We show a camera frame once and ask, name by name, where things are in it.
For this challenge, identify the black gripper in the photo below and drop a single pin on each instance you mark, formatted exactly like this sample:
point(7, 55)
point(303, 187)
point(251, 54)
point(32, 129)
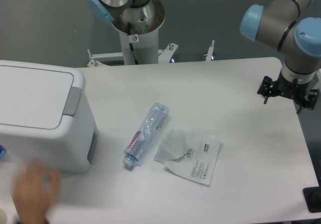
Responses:
point(292, 90)

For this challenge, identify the white push-lid trash can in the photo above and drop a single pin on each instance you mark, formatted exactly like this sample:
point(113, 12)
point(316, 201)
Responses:
point(45, 115)

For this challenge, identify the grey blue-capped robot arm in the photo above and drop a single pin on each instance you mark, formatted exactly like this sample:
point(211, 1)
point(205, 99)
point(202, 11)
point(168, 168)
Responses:
point(277, 25)

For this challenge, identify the blurred human hand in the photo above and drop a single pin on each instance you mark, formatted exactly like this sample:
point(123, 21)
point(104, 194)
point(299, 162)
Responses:
point(35, 191)

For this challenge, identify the black clamp at table edge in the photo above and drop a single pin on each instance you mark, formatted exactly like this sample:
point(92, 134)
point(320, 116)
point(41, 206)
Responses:
point(312, 198)

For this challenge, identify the white plastic packaging bag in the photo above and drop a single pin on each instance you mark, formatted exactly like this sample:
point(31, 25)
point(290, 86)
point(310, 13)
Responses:
point(189, 154)

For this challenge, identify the clear plastic water bottle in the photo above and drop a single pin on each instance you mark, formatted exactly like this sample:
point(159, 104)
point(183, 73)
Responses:
point(146, 133)

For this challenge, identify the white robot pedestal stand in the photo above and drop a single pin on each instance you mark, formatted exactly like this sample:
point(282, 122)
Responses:
point(138, 29)

